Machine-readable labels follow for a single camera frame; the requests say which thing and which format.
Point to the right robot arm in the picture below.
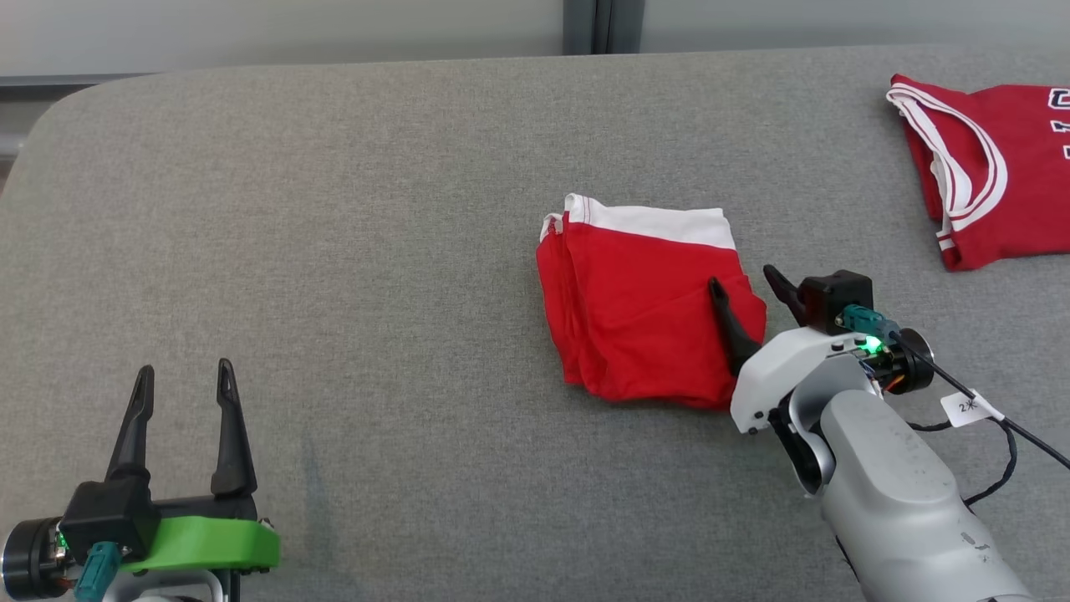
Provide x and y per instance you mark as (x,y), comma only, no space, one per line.
(886,485)

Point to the red shorts white stripes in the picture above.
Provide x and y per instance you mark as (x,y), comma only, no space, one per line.
(644,309)

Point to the dark grey window post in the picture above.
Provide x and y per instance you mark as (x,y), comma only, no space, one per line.
(602,25)

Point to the red Bulls jersey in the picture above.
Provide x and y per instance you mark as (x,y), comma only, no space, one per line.
(1011,167)

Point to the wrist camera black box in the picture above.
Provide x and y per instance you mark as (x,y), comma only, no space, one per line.
(836,297)
(104,514)

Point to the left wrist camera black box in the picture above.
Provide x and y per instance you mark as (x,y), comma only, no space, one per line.
(104,514)

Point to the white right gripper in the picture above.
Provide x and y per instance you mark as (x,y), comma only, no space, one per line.
(777,372)

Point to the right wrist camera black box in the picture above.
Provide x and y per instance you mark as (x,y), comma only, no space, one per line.
(836,297)

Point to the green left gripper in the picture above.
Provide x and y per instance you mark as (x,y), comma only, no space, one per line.
(209,543)

